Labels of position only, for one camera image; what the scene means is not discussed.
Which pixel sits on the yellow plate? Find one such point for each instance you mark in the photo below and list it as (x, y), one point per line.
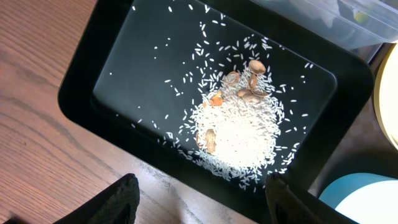
(385, 96)

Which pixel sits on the black tray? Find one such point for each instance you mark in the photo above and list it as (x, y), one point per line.
(337, 92)

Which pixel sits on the green snack wrapper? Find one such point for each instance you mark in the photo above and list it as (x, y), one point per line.
(355, 10)

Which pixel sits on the blue bowl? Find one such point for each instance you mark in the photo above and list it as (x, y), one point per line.
(342, 187)

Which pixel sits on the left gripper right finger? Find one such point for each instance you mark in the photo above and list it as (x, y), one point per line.
(288, 204)

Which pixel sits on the rice and nut shells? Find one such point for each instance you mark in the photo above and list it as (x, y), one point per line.
(221, 95)

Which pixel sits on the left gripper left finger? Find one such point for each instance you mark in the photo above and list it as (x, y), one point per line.
(116, 204)

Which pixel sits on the clear plastic bin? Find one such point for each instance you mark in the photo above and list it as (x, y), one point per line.
(323, 18)

